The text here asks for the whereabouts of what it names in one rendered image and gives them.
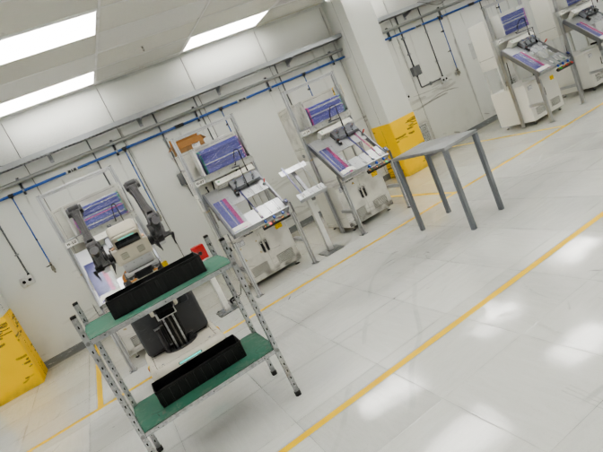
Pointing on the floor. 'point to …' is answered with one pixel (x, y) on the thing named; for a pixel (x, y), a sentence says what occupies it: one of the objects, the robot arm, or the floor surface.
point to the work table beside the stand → (449, 170)
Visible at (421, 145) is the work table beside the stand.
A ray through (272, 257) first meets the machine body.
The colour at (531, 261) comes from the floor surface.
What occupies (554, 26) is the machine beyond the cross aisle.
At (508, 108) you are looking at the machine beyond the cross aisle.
